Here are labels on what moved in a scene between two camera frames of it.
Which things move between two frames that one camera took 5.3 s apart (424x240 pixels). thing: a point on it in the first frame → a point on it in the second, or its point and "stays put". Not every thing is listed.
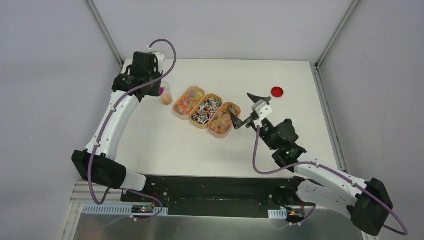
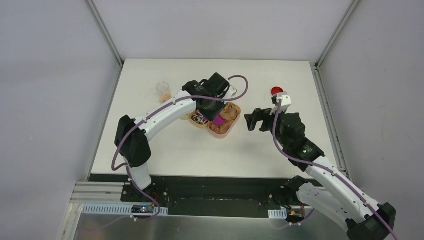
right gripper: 237,122 → 259,114
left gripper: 154,88 → 212,110
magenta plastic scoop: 161,90 → 218,120
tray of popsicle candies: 221,124 stays put
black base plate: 209,196 stays put
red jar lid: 277,92 stays put
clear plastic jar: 166,98 stays put
